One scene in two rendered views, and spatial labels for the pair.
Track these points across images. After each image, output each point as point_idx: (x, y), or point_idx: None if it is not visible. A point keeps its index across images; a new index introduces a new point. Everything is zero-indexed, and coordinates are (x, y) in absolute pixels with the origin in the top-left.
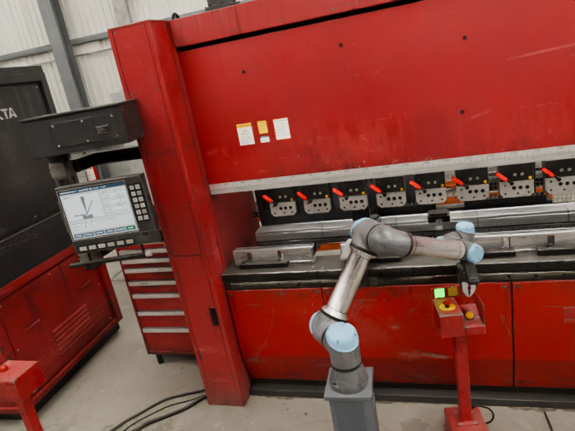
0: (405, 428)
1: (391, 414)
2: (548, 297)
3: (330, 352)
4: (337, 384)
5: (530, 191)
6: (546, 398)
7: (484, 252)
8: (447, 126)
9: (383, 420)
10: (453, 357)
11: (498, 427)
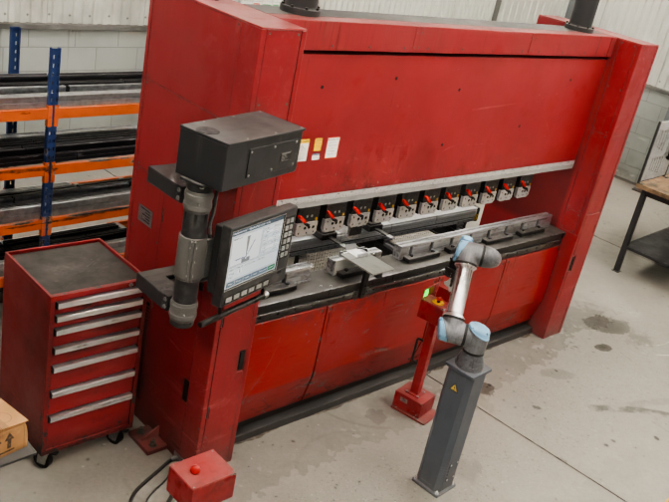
0: (372, 418)
1: (351, 413)
2: None
3: (477, 344)
4: (476, 367)
5: (455, 205)
6: None
7: (425, 255)
8: (431, 154)
9: (352, 419)
10: (391, 348)
11: None
